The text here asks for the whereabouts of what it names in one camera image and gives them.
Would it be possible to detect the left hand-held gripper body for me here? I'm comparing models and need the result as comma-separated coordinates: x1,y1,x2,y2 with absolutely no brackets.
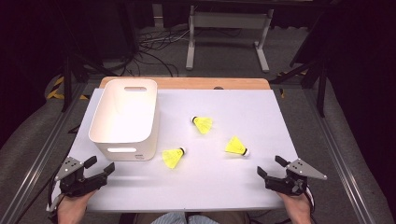
54,156,101,198

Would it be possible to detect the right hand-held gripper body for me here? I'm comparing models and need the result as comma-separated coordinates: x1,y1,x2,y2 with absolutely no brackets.
264,158,329,196

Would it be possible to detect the yellow shuttlecock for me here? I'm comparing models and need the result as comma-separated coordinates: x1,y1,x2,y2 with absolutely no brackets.
191,116,214,135
224,135,250,158
162,147,187,170

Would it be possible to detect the person's right hand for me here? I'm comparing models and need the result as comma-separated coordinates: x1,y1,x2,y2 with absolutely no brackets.
276,190,312,224

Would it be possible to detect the person's left hand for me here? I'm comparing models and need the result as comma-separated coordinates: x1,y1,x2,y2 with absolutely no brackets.
56,189,96,224

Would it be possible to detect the yellow black floor tape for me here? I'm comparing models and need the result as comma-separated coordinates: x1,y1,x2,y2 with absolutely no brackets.
46,76,90,101

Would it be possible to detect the black tripod stand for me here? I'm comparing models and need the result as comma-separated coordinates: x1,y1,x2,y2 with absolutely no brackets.
270,52,328,119
60,52,110,113

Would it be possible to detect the person's striped shirt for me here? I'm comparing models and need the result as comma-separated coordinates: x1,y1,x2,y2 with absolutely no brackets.
150,212,220,224

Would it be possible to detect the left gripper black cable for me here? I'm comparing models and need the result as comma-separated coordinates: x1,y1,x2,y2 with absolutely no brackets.
46,174,64,218

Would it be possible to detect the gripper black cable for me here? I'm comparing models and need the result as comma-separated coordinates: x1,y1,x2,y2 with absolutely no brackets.
46,174,64,218
304,185,316,216

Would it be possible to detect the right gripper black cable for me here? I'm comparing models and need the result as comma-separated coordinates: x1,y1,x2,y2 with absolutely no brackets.
304,185,316,216

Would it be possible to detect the aluminium rail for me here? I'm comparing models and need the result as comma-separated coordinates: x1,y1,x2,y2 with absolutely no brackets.
303,88,379,224
0,83,92,224

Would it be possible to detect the bundle of floor cables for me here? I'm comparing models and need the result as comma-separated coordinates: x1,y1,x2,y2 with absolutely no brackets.
136,27,191,77

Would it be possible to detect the white metal stand frame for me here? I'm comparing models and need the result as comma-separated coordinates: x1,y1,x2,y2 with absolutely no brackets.
185,5,275,74

